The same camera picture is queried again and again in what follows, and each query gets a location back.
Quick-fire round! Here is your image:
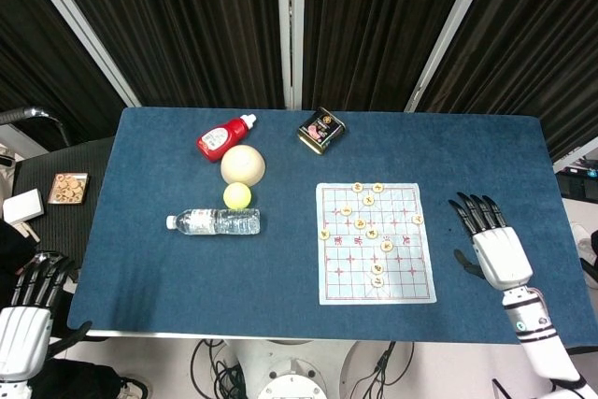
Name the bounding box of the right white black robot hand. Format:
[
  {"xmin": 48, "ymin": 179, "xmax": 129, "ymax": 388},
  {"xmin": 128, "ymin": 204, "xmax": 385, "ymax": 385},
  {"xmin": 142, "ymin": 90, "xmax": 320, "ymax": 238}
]
[{"xmin": 448, "ymin": 192, "xmax": 534, "ymax": 292}]

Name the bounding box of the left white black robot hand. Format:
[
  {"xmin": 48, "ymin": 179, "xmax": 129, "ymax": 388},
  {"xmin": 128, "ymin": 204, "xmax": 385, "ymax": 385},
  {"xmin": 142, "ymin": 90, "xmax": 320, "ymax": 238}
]
[{"xmin": 0, "ymin": 251, "xmax": 93, "ymax": 382}]

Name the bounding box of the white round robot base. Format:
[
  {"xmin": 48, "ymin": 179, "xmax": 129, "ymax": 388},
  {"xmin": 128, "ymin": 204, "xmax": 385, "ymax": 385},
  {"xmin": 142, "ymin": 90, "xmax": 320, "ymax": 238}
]
[{"xmin": 236, "ymin": 338, "xmax": 362, "ymax": 399}]

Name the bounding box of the white shoe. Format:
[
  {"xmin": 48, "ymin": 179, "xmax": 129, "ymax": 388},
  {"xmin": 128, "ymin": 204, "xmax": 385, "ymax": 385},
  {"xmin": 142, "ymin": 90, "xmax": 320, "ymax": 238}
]
[{"xmin": 570, "ymin": 221, "xmax": 598, "ymax": 267}]

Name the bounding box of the black electronic device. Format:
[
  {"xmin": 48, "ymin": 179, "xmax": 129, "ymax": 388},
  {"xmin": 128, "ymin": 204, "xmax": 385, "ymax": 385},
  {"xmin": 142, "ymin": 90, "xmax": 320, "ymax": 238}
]
[{"xmin": 555, "ymin": 165, "xmax": 598, "ymax": 200}]

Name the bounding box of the black white sneaker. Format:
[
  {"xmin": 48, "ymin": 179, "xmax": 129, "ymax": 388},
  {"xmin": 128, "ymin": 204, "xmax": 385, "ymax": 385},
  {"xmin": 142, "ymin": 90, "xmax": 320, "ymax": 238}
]
[{"xmin": 115, "ymin": 374, "xmax": 150, "ymax": 399}]

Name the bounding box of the white cardboard box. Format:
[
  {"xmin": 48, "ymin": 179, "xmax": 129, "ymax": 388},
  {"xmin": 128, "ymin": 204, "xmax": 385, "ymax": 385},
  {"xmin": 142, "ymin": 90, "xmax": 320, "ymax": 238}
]
[{"xmin": 2, "ymin": 188, "xmax": 46, "ymax": 226}]

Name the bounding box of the wooden box of chess pieces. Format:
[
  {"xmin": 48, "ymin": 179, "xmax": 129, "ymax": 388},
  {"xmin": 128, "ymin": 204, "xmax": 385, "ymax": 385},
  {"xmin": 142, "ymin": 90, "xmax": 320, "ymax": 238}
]
[{"xmin": 47, "ymin": 172, "xmax": 90, "ymax": 206}]

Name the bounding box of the white Chinese chess board sheet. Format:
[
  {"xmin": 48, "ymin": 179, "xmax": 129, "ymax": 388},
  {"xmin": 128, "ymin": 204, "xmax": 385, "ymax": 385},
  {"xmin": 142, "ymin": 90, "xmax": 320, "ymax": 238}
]
[{"xmin": 315, "ymin": 181, "xmax": 438, "ymax": 306}]

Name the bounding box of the blue felt table mat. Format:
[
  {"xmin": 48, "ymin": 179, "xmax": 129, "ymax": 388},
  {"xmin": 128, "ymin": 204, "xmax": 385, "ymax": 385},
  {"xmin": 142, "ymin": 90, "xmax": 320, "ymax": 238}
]
[{"xmin": 66, "ymin": 106, "xmax": 598, "ymax": 349}]

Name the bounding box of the black gold tin can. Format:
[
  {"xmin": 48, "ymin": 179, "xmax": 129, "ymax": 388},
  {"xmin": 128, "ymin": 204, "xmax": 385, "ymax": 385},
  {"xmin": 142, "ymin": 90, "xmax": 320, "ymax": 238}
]
[{"xmin": 297, "ymin": 106, "xmax": 348, "ymax": 156}]

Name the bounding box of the clear plastic water bottle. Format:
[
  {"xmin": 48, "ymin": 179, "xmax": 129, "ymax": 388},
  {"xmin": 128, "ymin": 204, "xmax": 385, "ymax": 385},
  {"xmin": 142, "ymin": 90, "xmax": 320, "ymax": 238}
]
[{"xmin": 165, "ymin": 207, "xmax": 262, "ymax": 236}]

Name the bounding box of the yellow tennis ball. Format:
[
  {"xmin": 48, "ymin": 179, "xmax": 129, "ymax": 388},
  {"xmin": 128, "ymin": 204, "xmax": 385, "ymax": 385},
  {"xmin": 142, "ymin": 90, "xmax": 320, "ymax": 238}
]
[{"xmin": 222, "ymin": 182, "xmax": 253, "ymax": 209}]

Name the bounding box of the upturned beige wooden bowl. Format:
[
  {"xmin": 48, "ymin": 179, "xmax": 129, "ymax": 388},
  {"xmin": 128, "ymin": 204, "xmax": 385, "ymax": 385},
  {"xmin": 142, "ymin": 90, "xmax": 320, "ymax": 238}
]
[{"xmin": 220, "ymin": 145, "xmax": 267, "ymax": 188}]

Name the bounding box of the red bottle white cap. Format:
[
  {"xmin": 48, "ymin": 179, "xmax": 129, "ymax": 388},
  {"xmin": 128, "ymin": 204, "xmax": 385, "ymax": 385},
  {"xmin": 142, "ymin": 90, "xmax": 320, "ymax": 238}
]
[{"xmin": 196, "ymin": 113, "xmax": 258, "ymax": 164}]

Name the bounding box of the black cable with plug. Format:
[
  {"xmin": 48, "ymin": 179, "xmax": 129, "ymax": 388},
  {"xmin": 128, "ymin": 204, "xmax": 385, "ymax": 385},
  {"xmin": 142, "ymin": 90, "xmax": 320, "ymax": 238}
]
[{"xmin": 346, "ymin": 340, "xmax": 416, "ymax": 399}]

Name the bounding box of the black cable bundle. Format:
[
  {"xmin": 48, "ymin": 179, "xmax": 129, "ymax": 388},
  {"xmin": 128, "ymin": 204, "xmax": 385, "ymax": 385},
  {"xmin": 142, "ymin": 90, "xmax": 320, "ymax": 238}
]
[{"xmin": 190, "ymin": 338, "xmax": 248, "ymax": 399}]

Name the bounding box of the white window frame post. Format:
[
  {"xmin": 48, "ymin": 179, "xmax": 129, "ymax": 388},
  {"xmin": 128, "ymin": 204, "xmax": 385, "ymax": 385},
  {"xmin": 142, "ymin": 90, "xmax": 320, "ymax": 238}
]
[
  {"xmin": 275, "ymin": 0, "xmax": 306, "ymax": 110},
  {"xmin": 404, "ymin": 0, "xmax": 500, "ymax": 114},
  {"xmin": 14, "ymin": 0, "xmax": 143, "ymax": 108}
]

